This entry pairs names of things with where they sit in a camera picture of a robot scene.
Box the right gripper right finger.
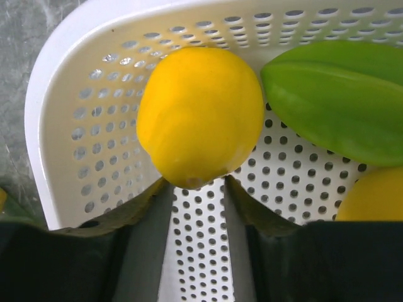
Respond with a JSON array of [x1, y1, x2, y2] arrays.
[[224, 176, 402, 301]]

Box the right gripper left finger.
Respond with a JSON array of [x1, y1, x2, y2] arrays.
[[1, 179, 173, 301]]

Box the yellow toy lemon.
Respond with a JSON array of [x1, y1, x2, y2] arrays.
[[336, 167, 402, 221]]

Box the yellow toy pear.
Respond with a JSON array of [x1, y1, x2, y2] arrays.
[[137, 47, 264, 189]]

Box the green toy leaf slice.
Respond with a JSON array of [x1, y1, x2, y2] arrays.
[[261, 41, 402, 167]]

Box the white perforated plastic basket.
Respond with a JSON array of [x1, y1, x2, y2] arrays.
[[25, 1, 402, 301]]

